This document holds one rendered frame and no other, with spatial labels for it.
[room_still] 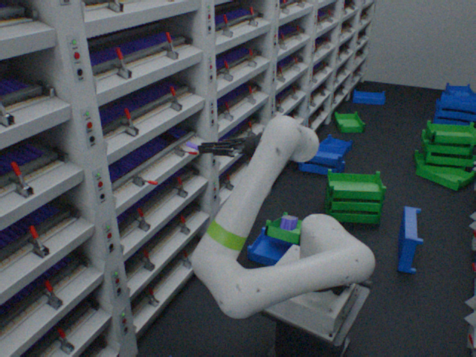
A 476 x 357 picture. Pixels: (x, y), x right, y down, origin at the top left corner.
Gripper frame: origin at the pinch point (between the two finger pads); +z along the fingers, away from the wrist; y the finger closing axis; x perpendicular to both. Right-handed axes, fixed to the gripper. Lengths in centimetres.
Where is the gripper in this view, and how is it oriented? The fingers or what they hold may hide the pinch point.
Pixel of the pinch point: (208, 147)
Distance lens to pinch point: 154.7
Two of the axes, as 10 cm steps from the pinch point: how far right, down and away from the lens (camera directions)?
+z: -8.6, -0.1, 5.1
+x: 2.1, 9.0, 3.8
